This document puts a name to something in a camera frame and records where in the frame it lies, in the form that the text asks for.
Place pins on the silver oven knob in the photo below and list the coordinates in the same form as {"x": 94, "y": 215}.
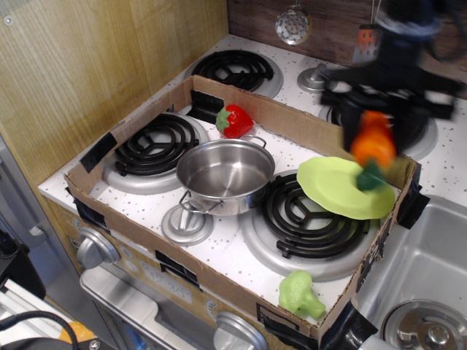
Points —
{"x": 95, "y": 249}
{"x": 233, "y": 332}

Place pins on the silver stovetop knob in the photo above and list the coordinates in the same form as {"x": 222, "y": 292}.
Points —
{"x": 185, "y": 228}
{"x": 315, "y": 80}

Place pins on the front silver stovetop knob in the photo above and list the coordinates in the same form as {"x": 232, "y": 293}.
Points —
{"x": 185, "y": 228}

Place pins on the orange sponge piece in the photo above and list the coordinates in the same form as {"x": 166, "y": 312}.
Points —
{"x": 81, "y": 332}

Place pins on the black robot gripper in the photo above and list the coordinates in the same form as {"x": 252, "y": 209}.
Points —
{"x": 394, "y": 84}

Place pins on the brown cardboard fence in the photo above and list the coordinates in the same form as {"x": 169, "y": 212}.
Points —
{"x": 220, "y": 273}

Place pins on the left silver oven knob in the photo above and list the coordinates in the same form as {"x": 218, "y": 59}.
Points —
{"x": 95, "y": 249}

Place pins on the red toy strawberry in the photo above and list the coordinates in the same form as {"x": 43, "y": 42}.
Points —
{"x": 232, "y": 121}

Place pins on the small stainless steel pot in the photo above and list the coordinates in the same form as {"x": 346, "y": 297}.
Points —
{"x": 225, "y": 177}

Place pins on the orange toy carrot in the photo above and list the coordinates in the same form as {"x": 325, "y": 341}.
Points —
{"x": 373, "y": 149}

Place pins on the stainless steel sink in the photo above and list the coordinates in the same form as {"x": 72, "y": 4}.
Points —
{"x": 425, "y": 262}

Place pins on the hanging silver strainer ladle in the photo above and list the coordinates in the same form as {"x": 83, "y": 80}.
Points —
{"x": 293, "y": 25}

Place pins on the front right black burner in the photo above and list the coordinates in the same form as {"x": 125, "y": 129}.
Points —
{"x": 290, "y": 232}

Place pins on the silver oven door handle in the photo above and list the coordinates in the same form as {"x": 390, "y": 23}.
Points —
{"x": 130, "y": 305}

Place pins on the silver sink drain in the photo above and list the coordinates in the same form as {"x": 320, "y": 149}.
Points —
{"x": 424, "y": 324}

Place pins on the light green plastic plate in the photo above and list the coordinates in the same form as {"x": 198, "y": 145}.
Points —
{"x": 331, "y": 182}

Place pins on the green toy broccoli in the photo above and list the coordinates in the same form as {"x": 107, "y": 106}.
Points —
{"x": 297, "y": 297}

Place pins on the right silver oven knob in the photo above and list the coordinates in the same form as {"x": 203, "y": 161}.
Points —
{"x": 233, "y": 332}

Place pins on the back silver stovetop knob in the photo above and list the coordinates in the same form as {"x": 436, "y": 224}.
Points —
{"x": 315, "y": 80}

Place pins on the back right black burner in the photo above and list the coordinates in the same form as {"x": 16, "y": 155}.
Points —
{"x": 428, "y": 136}

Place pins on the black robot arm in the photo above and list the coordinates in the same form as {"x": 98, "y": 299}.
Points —
{"x": 421, "y": 20}

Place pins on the front left black burner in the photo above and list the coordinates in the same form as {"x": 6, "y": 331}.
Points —
{"x": 146, "y": 163}

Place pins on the hanging silver slotted spatula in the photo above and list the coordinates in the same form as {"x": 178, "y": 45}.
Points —
{"x": 368, "y": 39}

